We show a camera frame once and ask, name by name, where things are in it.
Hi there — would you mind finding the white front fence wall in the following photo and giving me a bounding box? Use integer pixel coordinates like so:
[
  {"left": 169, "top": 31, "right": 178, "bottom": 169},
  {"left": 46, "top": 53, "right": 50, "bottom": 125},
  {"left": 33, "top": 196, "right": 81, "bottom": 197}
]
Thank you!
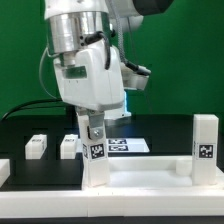
[{"left": 0, "top": 189, "right": 224, "bottom": 218}]

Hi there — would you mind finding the white left fence piece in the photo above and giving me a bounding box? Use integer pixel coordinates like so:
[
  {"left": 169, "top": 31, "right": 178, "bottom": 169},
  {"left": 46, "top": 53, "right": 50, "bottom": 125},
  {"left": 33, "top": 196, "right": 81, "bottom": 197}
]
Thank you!
[{"left": 0, "top": 159, "right": 10, "bottom": 188}]

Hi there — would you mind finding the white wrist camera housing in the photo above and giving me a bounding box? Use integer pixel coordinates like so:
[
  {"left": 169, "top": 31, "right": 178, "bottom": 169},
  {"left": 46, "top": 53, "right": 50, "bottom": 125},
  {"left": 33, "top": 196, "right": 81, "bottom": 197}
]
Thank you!
[{"left": 121, "top": 64, "right": 151, "bottom": 90}]

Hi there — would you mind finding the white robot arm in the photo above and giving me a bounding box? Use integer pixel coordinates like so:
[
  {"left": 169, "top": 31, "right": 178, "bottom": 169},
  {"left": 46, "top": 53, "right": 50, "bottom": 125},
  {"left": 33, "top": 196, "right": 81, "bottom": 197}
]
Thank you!
[{"left": 45, "top": 0, "right": 174, "bottom": 140}]

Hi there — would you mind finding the white desk tabletop tray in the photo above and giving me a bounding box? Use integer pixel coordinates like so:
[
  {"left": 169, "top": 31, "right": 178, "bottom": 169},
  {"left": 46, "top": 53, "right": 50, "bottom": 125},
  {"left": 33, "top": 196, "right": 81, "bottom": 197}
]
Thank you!
[{"left": 81, "top": 155, "right": 224, "bottom": 198}]

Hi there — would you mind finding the black cable bundle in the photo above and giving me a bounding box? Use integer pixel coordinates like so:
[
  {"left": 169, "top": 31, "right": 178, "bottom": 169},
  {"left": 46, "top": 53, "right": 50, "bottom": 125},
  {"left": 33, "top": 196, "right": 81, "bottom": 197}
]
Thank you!
[{"left": 0, "top": 98, "right": 76, "bottom": 123}]

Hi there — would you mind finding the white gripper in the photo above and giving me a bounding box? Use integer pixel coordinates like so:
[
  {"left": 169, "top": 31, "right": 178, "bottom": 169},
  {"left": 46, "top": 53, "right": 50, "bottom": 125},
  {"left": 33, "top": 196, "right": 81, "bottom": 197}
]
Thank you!
[{"left": 53, "top": 41, "right": 124, "bottom": 140}]

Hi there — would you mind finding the grey camera cable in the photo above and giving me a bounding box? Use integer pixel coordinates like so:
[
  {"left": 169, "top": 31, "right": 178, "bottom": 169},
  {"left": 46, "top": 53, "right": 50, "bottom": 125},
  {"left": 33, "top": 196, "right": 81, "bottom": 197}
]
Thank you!
[{"left": 38, "top": 46, "right": 64, "bottom": 101}]

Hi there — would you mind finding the AprilTag marker sheet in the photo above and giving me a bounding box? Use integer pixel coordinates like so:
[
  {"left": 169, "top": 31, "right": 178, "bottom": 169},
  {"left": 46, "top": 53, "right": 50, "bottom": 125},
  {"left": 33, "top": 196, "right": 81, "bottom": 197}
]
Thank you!
[{"left": 76, "top": 138, "right": 151, "bottom": 154}]

